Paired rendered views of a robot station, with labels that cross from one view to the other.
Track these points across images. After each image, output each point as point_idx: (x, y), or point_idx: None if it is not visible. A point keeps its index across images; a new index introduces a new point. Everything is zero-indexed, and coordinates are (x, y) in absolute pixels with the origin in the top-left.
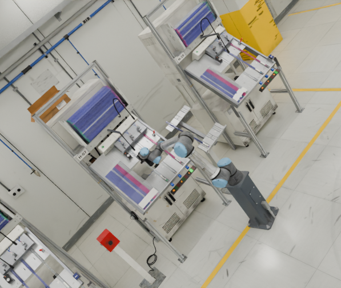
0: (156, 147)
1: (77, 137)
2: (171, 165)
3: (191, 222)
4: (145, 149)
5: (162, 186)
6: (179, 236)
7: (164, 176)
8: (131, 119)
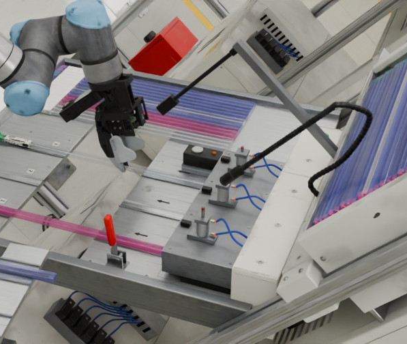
0: (41, 60)
1: None
2: None
3: None
4: (79, 5)
5: (14, 124)
6: None
7: (15, 148)
8: (260, 251)
